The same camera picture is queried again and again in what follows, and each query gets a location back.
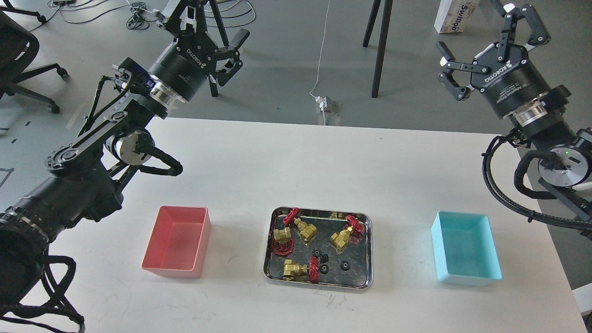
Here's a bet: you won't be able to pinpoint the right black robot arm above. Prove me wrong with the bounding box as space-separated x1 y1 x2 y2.
438 0 592 238

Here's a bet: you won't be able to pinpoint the black gear upper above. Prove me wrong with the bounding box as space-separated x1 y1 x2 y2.
312 249 328 264

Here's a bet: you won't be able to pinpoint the black stand legs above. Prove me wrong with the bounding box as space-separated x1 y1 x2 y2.
205 0 228 97
362 0 393 98

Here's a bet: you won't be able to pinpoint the brass valve bottom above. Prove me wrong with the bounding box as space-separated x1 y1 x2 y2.
283 256 320 283

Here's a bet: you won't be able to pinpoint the black stand legs left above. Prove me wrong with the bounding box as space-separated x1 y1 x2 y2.
205 0 228 97

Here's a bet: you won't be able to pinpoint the black gear right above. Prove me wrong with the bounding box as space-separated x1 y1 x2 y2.
339 260 351 271

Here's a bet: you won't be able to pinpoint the white cardboard box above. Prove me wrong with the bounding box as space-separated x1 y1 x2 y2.
433 0 480 34

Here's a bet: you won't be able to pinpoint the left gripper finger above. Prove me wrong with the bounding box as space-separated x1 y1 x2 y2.
156 0 207 38
209 28 250 88

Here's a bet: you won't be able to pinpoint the black office chair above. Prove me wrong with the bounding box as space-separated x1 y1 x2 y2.
0 12 68 114

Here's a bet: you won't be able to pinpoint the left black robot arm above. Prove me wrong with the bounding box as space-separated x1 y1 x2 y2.
1 0 250 333

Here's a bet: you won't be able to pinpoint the shiny metal tray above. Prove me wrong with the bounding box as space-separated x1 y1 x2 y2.
263 207 373 290

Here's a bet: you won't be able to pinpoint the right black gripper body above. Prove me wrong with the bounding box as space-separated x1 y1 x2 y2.
471 44 550 119

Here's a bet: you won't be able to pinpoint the pink plastic box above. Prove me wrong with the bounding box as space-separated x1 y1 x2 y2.
141 206 211 278

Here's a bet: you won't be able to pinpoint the black stand legs right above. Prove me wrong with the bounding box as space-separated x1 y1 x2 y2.
362 0 393 98

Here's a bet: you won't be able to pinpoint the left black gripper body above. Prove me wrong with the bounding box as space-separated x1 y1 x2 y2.
149 33 218 101

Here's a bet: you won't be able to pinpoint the light blue plastic box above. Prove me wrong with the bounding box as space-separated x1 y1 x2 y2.
431 210 503 286

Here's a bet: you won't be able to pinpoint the black coiled cable bundle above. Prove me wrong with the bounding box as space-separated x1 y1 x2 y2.
126 2 150 31

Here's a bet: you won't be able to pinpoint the white cable on floor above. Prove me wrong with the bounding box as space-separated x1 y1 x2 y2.
309 0 332 99

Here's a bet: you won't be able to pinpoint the brass valve top left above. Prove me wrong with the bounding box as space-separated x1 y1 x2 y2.
283 207 318 243

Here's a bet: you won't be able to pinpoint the brass valve top right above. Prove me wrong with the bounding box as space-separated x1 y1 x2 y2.
329 215 366 253

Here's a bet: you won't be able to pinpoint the brass valve red handwheel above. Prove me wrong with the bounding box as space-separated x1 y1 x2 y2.
271 226 295 257

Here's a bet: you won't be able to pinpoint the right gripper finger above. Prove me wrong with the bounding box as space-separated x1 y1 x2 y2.
488 0 552 63
437 41 489 102

